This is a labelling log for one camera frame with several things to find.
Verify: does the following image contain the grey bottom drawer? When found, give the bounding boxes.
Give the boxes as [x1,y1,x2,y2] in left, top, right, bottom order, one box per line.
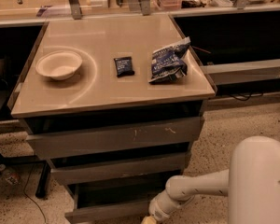
[64,170,181,224]

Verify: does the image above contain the grey drawer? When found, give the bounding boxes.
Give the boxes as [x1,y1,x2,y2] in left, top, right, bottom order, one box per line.
[64,170,181,224]
[27,117,204,160]
[51,151,189,185]

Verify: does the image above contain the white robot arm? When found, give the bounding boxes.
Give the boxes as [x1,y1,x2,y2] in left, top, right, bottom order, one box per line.
[141,136,280,224]

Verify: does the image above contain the grey middle drawer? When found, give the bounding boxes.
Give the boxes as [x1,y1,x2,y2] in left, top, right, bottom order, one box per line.
[51,151,189,185]

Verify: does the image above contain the grey top drawer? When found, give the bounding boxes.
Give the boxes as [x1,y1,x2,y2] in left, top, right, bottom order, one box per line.
[27,117,204,160]

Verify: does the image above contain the grey drawer cabinet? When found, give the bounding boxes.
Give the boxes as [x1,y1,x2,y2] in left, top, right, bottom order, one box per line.
[7,14,217,224]

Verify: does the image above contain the black table leg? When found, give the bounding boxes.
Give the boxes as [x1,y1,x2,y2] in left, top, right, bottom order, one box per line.
[35,162,50,199]

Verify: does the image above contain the plastic bottle on floor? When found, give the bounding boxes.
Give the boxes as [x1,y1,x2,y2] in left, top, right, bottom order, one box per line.
[0,164,20,185]

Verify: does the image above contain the blue white chip bag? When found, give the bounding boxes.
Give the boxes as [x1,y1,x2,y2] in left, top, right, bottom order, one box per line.
[149,37,190,84]

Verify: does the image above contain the small black snack packet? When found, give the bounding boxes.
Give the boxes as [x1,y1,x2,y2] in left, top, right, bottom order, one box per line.
[114,57,134,77]

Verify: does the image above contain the white paper bowl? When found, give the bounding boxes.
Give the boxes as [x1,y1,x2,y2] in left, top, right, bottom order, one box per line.
[35,50,82,80]

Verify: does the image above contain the grey metal crossbar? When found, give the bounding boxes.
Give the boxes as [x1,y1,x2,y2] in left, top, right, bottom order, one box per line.
[201,59,280,85]

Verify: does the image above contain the black cable on floor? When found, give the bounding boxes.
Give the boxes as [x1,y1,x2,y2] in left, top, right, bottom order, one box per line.
[22,162,49,224]

